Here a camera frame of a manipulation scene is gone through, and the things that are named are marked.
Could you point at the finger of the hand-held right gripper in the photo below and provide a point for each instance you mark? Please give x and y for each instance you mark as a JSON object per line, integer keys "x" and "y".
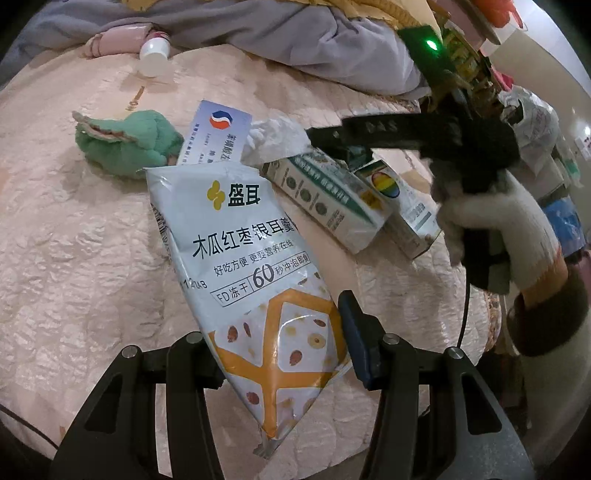
{"x": 337, "y": 138}
{"x": 401, "y": 131}

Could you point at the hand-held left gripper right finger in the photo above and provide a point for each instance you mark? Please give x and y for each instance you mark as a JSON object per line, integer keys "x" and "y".
{"x": 355, "y": 337}

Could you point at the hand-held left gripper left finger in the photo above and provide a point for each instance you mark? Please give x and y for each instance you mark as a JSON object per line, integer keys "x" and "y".
{"x": 194, "y": 364}

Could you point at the white tissue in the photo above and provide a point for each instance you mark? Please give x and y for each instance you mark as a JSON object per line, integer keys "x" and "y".
{"x": 277, "y": 134}

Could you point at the white green milk carton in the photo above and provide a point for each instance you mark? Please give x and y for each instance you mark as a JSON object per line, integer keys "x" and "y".
{"x": 323, "y": 203}

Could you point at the blue white medicine box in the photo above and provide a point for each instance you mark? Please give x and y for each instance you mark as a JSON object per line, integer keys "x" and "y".
{"x": 217, "y": 134}

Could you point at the white orange snack bag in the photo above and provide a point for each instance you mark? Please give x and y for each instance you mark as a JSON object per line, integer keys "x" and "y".
{"x": 240, "y": 230}

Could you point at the person's right forearm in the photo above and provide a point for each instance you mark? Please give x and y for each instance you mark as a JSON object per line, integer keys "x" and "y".
{"x": 554, "y": 318}

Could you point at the person's right hand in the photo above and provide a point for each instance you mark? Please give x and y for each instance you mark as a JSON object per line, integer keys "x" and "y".
{"x": 508, "y": 217}

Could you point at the white plastic bag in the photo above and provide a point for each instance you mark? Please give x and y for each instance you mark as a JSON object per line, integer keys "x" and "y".
{"x": 535, "y": 115}

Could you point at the white gold cardboard box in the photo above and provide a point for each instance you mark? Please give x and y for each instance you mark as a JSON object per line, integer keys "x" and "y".
{"x": 406, "y": 212}

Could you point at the wooden crib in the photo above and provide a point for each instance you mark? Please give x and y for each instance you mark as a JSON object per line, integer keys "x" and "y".
{"x": 468, "y": 60}

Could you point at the blue tissue pack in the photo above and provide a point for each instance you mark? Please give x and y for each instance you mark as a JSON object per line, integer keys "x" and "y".
{"x": 561, "y": 221}

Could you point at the light blue quilt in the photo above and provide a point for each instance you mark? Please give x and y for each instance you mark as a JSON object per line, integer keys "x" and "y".
{"x": 277, "y": 41}

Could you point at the red plastic bag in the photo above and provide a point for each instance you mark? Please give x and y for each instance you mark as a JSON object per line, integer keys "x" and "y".
{"x": 496, "y": 9}

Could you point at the pale pink bedspread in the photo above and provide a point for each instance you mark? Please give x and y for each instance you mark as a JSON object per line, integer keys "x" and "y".
{"x": 69, "y": 254}

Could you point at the white plastic bottle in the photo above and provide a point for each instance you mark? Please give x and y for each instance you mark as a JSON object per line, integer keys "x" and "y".
{"x": 154, "y": 55}

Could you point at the small pink cloth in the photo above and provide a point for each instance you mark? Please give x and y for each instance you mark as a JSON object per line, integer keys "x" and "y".
{"x": 120, "y": 39}

